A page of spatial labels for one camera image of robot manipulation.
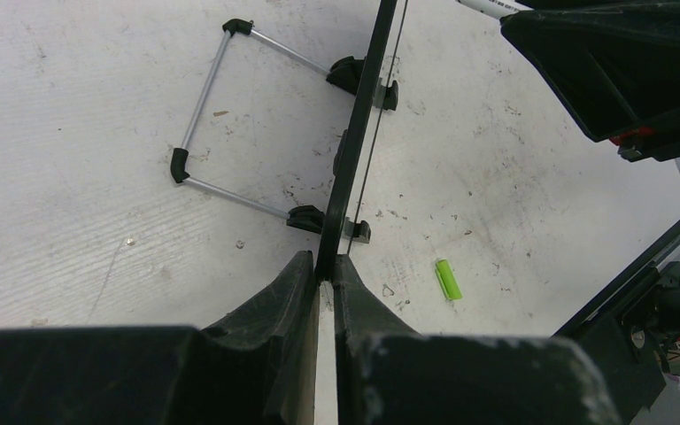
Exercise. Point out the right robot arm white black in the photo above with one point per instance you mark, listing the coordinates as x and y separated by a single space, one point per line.
615 67

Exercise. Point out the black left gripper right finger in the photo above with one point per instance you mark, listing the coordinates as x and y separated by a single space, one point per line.
387 373

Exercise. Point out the green marker cap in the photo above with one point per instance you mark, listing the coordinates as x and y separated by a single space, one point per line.
447 280

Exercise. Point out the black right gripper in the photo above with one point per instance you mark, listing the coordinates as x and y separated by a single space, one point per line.
615 67

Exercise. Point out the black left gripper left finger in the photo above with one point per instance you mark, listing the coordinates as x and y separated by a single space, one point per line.
105 375

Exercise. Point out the silver marker pen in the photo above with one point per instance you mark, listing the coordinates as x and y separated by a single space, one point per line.
496 9

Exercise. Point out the black framed small whiteboard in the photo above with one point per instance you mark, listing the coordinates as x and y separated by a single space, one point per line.
352 146

